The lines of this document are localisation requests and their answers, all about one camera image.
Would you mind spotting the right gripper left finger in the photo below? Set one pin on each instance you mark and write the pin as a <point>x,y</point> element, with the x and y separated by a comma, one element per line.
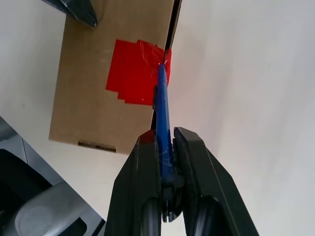
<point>135,184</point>

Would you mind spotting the blue tool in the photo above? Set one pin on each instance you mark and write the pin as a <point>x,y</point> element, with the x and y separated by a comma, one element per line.
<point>163,110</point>

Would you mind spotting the red tape seal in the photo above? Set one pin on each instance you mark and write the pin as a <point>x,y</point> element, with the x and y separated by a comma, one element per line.
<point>130,73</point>

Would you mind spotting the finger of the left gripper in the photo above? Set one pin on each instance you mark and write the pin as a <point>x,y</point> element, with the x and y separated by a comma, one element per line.
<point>78,11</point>

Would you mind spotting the brown cardboard box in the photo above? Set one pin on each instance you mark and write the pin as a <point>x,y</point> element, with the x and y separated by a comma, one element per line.
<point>81,86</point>

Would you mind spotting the silver robot body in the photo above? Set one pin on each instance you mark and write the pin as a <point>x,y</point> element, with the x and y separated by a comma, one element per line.
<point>49,209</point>

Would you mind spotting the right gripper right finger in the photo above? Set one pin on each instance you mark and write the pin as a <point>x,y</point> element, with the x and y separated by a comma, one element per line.
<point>209,191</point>

